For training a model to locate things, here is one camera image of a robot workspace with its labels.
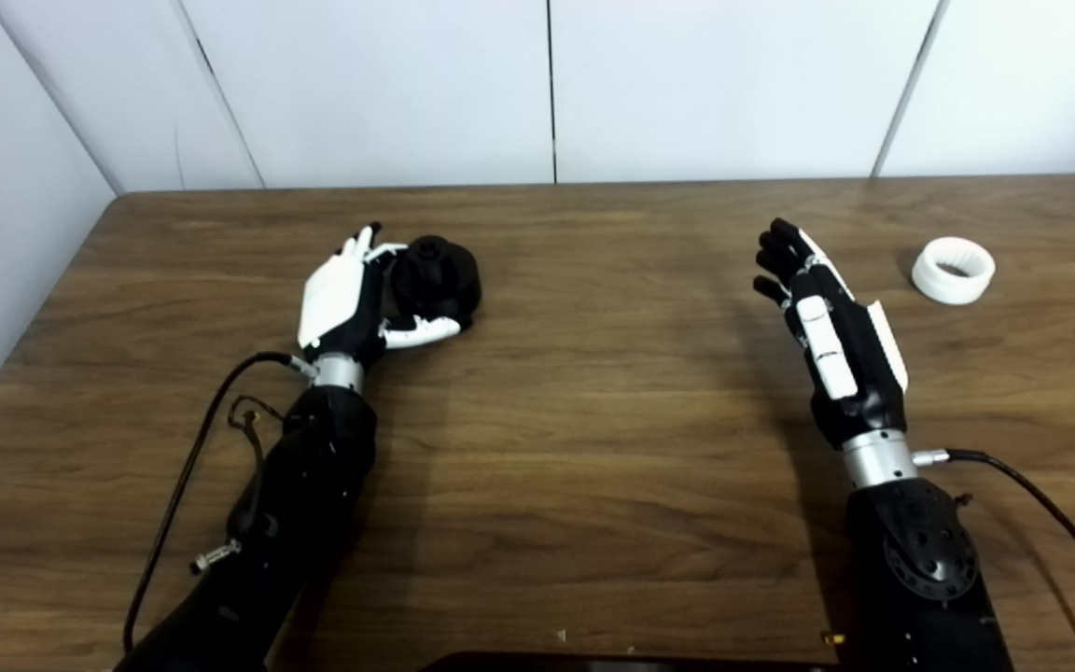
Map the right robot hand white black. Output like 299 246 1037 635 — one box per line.
752 217 910 451

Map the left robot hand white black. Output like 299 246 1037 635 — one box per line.
298 222 462 367

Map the round black part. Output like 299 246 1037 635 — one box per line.
386 235 483 329

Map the white ribbed ring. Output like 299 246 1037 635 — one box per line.
911 237 998 306

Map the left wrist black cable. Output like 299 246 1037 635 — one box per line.
122 351 319 654

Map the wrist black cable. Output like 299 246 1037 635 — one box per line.
122 351 319 654
913 448 1075 672

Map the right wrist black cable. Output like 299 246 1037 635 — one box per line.
913 448 1075 672

